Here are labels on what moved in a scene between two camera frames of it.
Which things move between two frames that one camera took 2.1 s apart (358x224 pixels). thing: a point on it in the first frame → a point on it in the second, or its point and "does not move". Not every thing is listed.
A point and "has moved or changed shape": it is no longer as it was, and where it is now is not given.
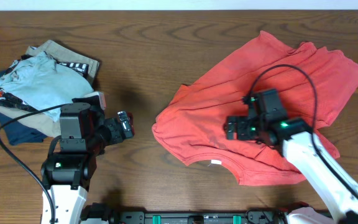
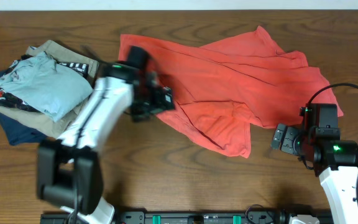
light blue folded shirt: (44, 84) does not move
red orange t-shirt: (192, 124) has moved or changed shape
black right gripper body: (233, 129) → (286, 140)
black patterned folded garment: (2, 98) does not move
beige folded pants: (36, 119) does not move
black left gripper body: (117, 130) → (162, 99)
